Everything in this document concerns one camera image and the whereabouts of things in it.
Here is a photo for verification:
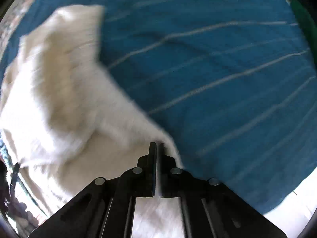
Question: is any white fluffy fleece garment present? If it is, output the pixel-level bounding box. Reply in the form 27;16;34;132
0;4;185;238

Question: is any blue striped bed sheet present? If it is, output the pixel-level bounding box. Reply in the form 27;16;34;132
1;0;316;214

